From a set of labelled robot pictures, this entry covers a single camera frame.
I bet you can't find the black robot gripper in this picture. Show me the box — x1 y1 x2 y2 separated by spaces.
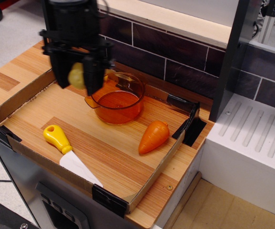
40 0 115 96

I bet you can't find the yellow-green toy potato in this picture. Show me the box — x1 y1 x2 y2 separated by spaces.
68 62 86 90

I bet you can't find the orange transparent plastic pot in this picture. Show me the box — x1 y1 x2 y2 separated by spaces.
85 72 146 125

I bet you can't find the yellow toy banana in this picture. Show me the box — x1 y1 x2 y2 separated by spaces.
104 69 115 75

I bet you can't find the orange toy carrot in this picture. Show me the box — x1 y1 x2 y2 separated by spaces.
138 121 170 154

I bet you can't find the silver toy oven front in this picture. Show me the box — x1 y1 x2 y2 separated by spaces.
0 139 136 229

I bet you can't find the white ribbed drainer counter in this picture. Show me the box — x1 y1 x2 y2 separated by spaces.
199 94 275 214

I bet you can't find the yellow-handled toy knife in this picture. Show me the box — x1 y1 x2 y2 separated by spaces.
43 125 103 187

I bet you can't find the dark grey vertical post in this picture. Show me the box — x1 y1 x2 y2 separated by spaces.
209 0 261 122

